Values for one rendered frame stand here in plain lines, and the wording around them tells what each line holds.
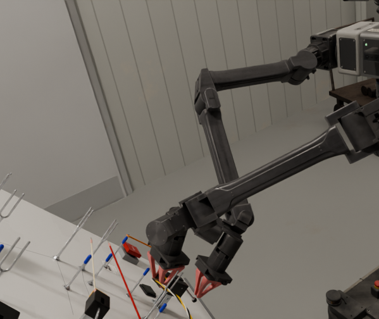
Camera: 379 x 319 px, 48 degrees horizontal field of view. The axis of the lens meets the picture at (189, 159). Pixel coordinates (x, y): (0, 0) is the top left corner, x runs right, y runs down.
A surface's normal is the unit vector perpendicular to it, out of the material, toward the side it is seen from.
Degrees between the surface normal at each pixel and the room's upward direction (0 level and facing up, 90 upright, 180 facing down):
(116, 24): 90
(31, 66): 90
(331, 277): 0
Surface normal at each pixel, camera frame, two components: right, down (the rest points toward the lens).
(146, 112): 0.51, 0.29
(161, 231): -0.46, 0.15
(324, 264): -0.20, -0.87
